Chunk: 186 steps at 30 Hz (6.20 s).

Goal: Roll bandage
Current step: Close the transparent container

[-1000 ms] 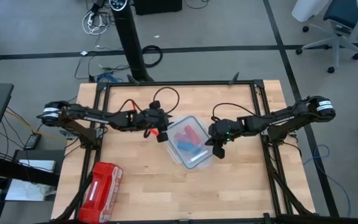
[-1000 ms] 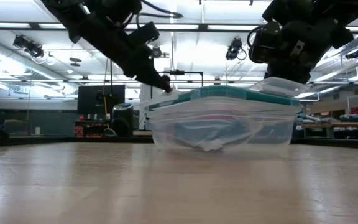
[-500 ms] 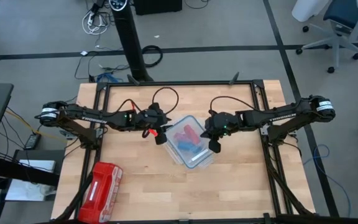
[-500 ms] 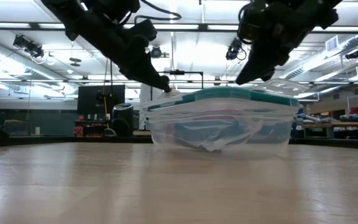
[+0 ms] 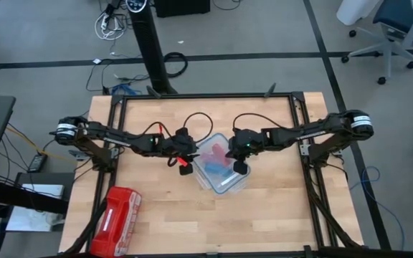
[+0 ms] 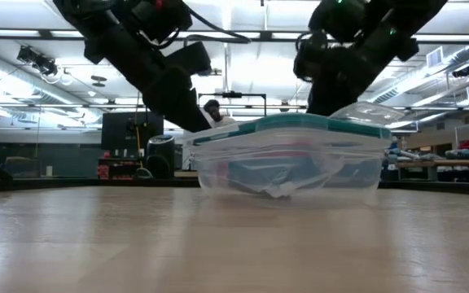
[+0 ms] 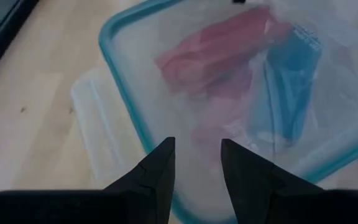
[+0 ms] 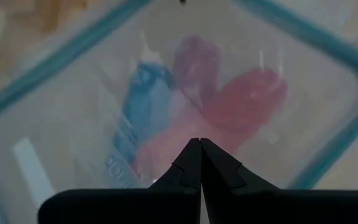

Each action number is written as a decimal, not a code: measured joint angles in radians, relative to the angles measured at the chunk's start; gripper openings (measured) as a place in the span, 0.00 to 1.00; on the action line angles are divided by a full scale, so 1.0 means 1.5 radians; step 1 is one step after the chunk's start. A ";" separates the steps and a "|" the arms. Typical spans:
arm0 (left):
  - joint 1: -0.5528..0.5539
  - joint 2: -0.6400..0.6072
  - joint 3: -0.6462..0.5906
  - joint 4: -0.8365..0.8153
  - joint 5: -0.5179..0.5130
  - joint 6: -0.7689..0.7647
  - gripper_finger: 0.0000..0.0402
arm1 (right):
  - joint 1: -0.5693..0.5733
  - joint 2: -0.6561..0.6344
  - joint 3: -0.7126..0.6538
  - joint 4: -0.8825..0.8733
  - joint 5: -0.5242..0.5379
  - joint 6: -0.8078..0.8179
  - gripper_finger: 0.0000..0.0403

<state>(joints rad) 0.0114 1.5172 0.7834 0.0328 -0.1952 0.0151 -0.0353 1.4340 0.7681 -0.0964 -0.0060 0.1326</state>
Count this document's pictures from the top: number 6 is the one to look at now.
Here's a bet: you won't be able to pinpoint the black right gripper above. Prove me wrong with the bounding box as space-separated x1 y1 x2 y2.
305 43 383 118

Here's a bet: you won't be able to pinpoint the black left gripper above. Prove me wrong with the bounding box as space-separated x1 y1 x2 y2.
134 59 214 134

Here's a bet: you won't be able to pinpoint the clear lid blue rim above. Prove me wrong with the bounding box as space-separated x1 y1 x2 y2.
182 100 407 148

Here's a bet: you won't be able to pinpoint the clear plastic container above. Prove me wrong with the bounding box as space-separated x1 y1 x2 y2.
184 125 395 208

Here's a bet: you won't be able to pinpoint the red bandage roll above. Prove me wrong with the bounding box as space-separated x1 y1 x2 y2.
217 149 326 164

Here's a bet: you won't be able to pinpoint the blue bandage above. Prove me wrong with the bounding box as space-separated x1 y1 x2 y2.
225 156 342 193

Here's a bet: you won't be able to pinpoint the clear zip bag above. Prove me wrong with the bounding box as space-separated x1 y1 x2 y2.
217 149 379 200

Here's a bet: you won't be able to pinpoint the person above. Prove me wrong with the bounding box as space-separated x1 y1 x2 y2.
202 98 239 129

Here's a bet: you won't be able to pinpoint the black monitor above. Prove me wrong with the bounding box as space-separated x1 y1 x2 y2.
101 110 165 151

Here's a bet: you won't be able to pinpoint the black shelf red items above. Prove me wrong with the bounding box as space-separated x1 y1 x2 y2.
97 156 146 181

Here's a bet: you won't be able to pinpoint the white air vent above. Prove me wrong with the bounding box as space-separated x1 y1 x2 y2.
425 46 447 70

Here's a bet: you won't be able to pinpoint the wooden workbench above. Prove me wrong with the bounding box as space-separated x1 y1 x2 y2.
395 158 469 182

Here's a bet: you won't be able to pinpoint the long ceiling light strip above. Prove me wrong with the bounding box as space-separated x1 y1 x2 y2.
0 28 85 40

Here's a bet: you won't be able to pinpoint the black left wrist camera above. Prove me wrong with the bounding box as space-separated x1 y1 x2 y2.
164 40 213 77

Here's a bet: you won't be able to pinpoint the black hanging camera rig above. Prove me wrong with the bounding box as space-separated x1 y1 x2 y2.
16 45 59 77

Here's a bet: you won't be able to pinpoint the black aluminium table frame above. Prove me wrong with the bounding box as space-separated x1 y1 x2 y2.
0 156 469 197

